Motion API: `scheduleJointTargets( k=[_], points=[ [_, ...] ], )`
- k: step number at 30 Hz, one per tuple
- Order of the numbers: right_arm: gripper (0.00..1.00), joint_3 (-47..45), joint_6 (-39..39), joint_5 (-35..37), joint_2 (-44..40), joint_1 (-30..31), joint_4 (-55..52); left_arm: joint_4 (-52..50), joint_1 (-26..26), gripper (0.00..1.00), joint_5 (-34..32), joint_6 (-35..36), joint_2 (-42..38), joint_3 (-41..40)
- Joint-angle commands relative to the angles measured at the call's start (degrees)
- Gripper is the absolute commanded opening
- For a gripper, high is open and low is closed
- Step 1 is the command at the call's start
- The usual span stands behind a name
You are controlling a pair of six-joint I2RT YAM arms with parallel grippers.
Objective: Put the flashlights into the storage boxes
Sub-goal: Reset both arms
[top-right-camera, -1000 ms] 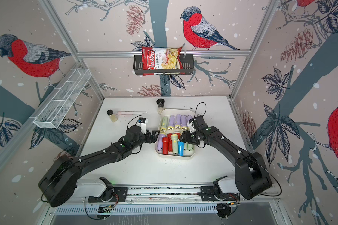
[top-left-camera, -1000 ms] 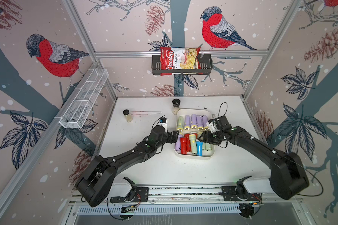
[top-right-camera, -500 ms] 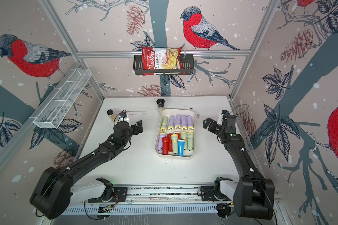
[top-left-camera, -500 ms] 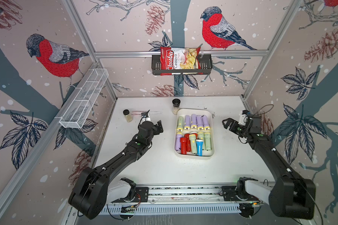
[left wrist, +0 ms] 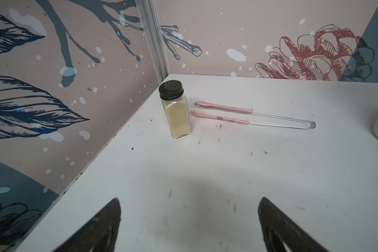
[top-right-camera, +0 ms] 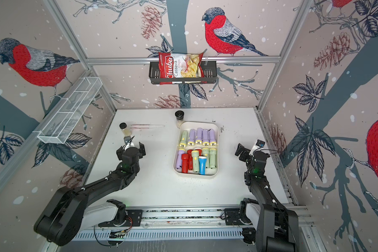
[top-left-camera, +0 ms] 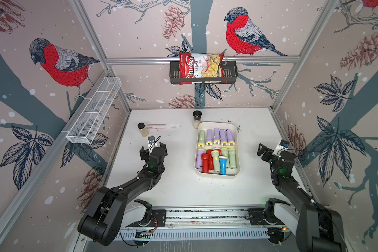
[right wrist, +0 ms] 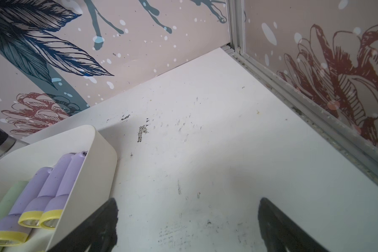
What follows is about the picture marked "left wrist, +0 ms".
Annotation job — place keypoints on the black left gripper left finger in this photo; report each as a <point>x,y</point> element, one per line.
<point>99,234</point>

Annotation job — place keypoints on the small glass jar black lid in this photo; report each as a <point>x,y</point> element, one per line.
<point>176,108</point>

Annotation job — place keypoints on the aluminium frame profile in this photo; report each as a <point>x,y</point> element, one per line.
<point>153,33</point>

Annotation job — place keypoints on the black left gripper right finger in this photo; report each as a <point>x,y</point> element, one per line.
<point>281,234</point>

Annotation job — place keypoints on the pink wire utensil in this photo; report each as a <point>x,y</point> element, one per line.
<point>249,117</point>

